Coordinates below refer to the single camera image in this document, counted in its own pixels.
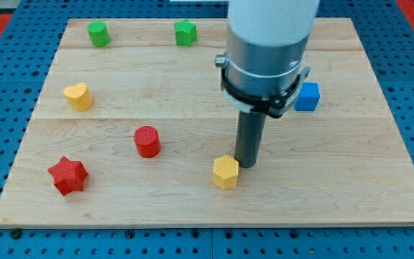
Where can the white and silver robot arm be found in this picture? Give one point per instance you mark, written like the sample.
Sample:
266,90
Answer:
265,43

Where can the yellow hexagon block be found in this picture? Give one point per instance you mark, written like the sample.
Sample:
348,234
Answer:
225,172

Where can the green star block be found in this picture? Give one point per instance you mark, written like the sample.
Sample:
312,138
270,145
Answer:
185,33

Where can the red star block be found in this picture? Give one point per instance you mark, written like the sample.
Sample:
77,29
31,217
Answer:
68,175

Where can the yellow heart block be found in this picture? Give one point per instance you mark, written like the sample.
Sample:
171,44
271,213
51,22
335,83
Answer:
79,97

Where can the red cylinder block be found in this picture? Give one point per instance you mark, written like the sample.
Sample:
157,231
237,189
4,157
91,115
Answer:
147,141

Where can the blue cube block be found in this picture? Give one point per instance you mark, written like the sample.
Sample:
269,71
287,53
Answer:
308,98

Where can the green cylinder block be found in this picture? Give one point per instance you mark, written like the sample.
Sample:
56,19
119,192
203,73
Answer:
98,33

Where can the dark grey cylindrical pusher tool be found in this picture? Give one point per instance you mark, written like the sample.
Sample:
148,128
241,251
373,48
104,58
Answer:
248,138

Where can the light wooden board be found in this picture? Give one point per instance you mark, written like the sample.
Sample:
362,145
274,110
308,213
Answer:
342,165

